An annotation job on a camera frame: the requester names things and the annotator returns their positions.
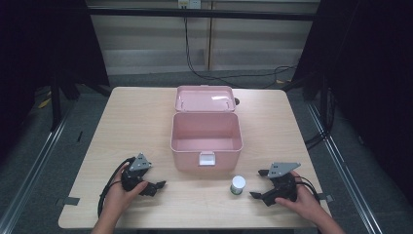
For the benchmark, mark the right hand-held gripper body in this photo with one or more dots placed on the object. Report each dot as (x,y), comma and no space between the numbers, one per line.
(281,185)

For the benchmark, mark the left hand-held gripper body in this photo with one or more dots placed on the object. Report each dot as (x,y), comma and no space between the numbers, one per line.
(136,172)

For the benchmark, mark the small white-lidded jar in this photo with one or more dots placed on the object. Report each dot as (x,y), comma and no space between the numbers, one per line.
(238,185)

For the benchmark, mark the pink storage box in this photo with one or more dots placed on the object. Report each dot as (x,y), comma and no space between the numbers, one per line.
(206,130)

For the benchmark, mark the person's right hand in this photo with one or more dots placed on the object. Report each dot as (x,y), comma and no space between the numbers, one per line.
(300,201)

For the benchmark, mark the person's left hand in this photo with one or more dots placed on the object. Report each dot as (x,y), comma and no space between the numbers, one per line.
(125,195)

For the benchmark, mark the grey tape strip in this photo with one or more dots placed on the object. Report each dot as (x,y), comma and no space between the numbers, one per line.
(68,201)
(325,197)

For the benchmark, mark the black metal stand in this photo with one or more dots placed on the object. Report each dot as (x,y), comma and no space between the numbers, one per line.
(58,100)

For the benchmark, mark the black horizontal bar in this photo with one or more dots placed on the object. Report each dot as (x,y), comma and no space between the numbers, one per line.
(201,13)

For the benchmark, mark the white wall socket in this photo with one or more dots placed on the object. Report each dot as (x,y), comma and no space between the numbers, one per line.
(189,4)

